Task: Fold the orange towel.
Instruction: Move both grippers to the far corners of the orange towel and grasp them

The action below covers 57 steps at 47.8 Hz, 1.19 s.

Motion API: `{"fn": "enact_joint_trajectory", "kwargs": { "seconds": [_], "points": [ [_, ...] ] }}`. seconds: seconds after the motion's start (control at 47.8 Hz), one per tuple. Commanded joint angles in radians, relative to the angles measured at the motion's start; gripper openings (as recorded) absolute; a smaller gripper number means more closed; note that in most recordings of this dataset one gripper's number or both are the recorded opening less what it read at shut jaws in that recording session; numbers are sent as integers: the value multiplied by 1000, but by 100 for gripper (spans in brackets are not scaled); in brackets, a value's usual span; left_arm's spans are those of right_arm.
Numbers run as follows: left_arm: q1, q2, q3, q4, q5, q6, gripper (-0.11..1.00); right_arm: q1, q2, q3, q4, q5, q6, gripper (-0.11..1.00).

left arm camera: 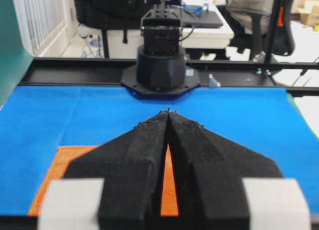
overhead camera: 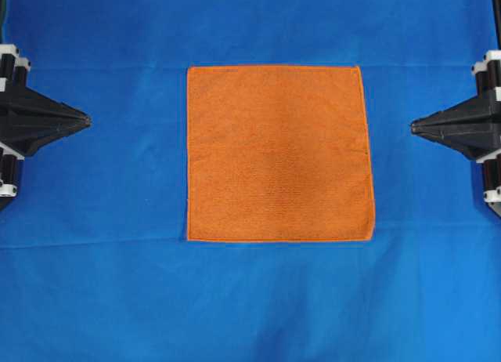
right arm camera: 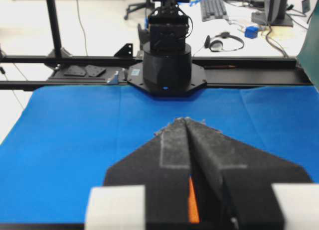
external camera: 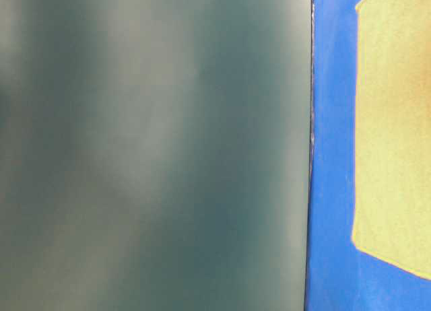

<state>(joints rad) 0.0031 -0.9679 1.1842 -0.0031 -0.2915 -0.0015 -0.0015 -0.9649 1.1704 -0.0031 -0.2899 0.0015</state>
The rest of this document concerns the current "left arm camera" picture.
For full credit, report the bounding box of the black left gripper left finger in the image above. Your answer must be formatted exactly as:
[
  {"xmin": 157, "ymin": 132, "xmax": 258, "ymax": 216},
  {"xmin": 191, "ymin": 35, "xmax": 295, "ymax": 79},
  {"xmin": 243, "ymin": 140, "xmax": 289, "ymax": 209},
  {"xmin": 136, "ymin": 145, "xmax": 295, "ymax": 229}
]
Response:
[{"xmin": 37, "ymin": 111, "xmax": 168, "ymax": 230}]

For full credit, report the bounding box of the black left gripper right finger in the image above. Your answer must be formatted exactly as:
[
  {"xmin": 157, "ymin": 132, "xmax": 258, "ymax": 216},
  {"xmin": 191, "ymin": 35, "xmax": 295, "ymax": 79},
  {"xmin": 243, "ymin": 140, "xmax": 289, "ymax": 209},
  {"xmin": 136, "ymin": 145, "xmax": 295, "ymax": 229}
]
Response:
[{"xmin": 168, "ymin": 112, "xmax": 312, "ymax": 230}]

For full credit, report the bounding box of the orange towel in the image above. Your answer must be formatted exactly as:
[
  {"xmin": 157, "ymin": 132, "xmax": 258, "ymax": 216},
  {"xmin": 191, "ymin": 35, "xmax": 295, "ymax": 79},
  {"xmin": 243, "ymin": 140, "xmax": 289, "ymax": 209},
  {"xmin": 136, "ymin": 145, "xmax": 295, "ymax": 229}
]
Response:
[{"xmin": 27, "ymin": 146, "xmax": 178, "ymax": 217}]

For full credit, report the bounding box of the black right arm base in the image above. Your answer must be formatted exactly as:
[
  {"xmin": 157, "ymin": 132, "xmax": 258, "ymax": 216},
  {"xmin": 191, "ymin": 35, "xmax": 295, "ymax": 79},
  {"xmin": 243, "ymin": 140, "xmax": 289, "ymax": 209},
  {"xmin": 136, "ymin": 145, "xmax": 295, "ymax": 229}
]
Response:
[{"xmin": 121, "ymin": 45, "xmax": 200, "ymax": 96}]

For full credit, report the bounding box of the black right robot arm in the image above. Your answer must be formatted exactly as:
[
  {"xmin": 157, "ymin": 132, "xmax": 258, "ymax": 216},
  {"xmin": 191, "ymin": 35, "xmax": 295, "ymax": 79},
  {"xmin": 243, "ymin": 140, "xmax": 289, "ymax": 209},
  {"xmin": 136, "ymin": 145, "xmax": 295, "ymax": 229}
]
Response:
[{"xmin": 137, "ymin": 0, "xmax": 312, "ymax": 230}]

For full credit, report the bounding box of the blue table cloth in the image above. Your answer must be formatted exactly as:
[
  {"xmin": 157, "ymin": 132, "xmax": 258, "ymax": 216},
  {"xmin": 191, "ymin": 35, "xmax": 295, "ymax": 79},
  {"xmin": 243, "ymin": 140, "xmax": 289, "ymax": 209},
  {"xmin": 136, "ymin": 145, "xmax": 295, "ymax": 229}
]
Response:
[{"xmin": 0, "ymin": 86, "xmax": 319, "ymax": 215}]

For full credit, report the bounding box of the white desk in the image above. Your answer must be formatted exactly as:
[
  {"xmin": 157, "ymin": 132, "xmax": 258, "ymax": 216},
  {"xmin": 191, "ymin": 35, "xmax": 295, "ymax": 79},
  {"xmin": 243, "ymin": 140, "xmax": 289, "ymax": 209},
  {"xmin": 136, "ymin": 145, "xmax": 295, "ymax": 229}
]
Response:
[{"xmin": 106, "ymin": 4, "xmax": 234, "ymax": 59}]

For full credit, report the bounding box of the black office chair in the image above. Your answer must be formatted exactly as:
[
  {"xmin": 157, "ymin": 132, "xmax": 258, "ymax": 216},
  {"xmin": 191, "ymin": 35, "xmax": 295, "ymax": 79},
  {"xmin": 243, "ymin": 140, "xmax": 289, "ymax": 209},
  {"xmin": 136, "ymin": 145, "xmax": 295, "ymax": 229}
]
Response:
[{"xmin": 226, "ymin": 0, "xmax": 295, "ymax": 63}]

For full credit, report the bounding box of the green side curtain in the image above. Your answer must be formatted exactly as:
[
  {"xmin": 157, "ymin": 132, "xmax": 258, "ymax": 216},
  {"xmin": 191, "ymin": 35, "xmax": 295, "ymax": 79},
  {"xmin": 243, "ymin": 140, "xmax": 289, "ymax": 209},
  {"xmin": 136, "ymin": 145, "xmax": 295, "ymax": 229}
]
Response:
[{"xmin": 0, "ymin": 0, "xmax": 33, "ymax": 106}]

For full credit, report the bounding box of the black backpack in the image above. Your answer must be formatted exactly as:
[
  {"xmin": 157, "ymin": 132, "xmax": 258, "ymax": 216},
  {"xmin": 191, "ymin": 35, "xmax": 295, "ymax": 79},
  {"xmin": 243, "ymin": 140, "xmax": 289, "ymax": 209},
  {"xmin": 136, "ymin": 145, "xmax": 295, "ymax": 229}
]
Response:
[{"xmin": 74, "ymin": 0, "xmax": 153, "ymax": 30}]

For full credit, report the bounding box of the seated person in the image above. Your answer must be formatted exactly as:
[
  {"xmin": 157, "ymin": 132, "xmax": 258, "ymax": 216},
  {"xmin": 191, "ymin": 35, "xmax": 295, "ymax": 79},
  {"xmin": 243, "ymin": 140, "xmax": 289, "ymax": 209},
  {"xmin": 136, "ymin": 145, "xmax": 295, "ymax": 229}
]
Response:
[{"xmin": 227, "ymin": 0, "xmax": 274, "ymax": 34}]

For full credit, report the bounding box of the cardboard box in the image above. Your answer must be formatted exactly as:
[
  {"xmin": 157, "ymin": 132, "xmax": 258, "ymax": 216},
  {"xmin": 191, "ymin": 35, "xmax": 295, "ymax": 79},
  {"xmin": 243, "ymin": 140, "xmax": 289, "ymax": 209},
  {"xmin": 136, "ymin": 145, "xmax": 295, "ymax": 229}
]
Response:
[{"xmin": 297, "ymin": 0, "xmax": 319, "ymax": 26}]

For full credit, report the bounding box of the black aluminium frame rail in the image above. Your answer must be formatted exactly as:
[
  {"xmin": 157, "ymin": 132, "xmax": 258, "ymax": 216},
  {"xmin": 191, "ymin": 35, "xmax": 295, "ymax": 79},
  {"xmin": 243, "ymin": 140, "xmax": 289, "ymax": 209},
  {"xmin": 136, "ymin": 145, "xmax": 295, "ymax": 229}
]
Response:
[{"xmin": 19, "ymin": 58, "xmax": 319, "ymax": 97}]

